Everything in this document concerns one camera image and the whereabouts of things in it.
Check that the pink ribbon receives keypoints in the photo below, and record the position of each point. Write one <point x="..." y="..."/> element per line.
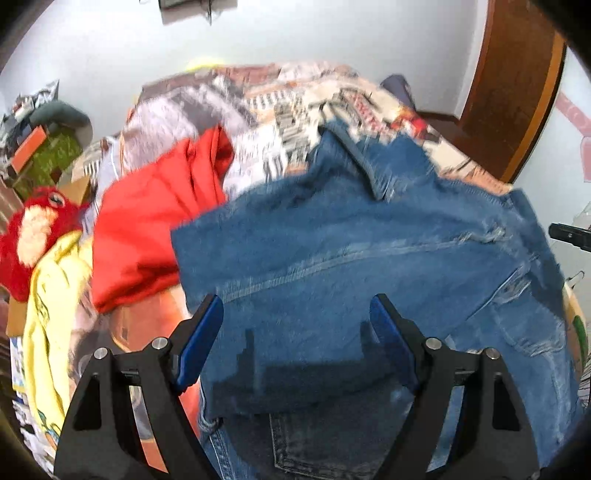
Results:
<point x="575" y="115"/>

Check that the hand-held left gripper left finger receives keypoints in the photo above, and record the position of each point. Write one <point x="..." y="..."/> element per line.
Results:
<point x="203" y="337"/>

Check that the orange box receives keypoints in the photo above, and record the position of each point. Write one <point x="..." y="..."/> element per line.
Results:
<point x="30" y="147"/>

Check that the cardboard box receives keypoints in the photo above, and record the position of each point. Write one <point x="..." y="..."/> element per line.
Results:
<point x="76" y="189"/>

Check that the red plush toy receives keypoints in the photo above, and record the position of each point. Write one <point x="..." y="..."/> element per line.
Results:
<point x="27" y="240"/>

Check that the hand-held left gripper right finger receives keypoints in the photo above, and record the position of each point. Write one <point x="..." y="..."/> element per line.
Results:
<point x="392" y="341"/>

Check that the blue denim jeans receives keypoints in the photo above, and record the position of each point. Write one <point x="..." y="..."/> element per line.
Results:
<point x="323" y="240"/>

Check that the grey cushion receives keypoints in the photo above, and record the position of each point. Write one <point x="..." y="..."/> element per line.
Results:
<point x="60" y="113"/>

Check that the green box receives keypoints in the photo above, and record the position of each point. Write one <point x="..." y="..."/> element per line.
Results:
<point x="51" y="154"/>

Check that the dark wall fixture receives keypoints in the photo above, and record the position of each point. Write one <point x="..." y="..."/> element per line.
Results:
<point x="184" y="7"/>

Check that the dark grey-blue bag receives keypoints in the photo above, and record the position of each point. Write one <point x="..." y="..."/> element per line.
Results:
<point x="399" y="87"/>

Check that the yellow garment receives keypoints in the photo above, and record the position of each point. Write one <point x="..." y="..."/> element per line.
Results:
<point x="51" y="300"/>

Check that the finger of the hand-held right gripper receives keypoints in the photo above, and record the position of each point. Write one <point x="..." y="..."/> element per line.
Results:
<point x="570" y="236"/>

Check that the printed blanket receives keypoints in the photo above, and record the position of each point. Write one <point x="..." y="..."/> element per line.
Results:
<point x="286" y="106"/>

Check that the pile of printed papers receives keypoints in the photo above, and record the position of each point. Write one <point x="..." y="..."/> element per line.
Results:
<point x="32" y="99"/>

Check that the red garment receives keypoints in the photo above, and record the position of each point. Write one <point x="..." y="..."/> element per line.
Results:
<point x="152" y="221"/>

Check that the yellow pillow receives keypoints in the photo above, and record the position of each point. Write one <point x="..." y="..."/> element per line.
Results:
<point x="205" y="64"/>

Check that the brown wooden door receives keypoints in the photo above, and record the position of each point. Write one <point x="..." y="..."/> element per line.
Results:
<point x="512" y="92"/>

